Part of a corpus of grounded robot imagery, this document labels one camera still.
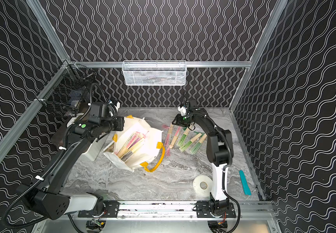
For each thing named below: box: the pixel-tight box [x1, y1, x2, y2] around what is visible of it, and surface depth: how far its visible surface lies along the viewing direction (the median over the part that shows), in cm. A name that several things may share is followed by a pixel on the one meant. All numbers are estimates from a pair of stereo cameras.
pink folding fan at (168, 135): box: [162, 122, 174, 147], surface depth 108 cm
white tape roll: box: [192, 174, 214, 199], surface depth 83 cm
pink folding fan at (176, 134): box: [168, 125, 184, 149], surface depth 105 cm
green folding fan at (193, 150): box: [189, 133, 208, 155], surface depth 99 cm
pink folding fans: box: [117, 131, 150, 162], surface depth 94 cm
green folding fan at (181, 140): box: [176, 127, 191, 147], surface depth 102 cm
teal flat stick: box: [238, 169, 252, 196], surface depth 84 cm
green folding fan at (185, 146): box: [178, 132, 202, 152], surface depth 100 cm
